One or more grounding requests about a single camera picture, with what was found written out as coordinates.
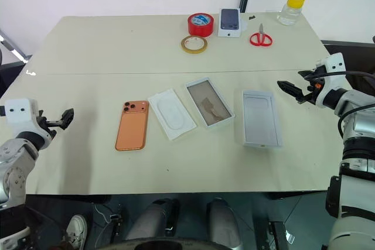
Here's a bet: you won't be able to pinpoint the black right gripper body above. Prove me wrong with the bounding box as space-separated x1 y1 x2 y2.
303 71 326 107

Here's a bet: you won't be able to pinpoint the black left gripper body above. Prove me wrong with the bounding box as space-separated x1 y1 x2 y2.
36 109 63 139

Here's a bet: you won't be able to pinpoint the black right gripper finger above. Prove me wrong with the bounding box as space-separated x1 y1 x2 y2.
276 80 311 105
297 69 318 80

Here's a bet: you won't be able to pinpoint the white phone box lid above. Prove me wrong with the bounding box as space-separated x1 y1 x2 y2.
241 89 284 149

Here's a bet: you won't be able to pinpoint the white phone box base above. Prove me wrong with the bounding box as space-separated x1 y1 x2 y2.
185 77 236 129

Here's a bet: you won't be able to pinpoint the boxed phone package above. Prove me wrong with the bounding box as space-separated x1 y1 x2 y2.
217 7 243 39

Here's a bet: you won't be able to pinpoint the black chair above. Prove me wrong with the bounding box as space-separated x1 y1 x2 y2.
320 35 375 99

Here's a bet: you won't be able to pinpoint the clear jar with yellow lid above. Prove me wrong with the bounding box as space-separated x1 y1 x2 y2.
277 0 308 26

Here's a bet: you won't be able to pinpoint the orange smartphone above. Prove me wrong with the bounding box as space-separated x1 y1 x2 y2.
114 100 150 152

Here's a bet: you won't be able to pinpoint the white moulded tray insert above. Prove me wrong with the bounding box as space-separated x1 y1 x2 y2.
147 87 197 142

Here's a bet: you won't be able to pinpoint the white sneaker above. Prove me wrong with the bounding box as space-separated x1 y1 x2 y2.
65 214 88 250

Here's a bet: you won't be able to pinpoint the red tape roll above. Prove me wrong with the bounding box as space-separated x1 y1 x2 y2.
187 12 214 38

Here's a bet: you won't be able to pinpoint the yellow tape roll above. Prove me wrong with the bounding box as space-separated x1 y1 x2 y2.
180 35 209 55

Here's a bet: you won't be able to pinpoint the dark rounded robot leg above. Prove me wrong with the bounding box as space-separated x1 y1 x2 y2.
206 197 243 250
125 198 180 242

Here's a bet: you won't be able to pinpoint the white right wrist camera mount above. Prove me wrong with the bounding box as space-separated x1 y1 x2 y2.
314 52 346 108

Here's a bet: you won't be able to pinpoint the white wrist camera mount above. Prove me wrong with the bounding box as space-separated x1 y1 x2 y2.
5 98 41 132
314 52 346 108

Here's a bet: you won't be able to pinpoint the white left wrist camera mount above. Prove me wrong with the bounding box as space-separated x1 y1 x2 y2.
5 98 41 132

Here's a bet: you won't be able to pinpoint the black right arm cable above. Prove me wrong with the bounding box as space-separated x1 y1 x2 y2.
304 70 375 139

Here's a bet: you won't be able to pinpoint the red handled scissors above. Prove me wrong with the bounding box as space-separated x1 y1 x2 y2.
249 23 274 47

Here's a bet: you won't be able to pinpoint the aluminium frame rail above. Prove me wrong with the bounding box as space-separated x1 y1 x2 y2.
0 28 33 64

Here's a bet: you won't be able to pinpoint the white thin cable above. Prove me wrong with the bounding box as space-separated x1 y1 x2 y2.
93 202 118 249

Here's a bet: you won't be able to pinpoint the dark round base plate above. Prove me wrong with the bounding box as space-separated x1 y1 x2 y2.
96 236 244 250

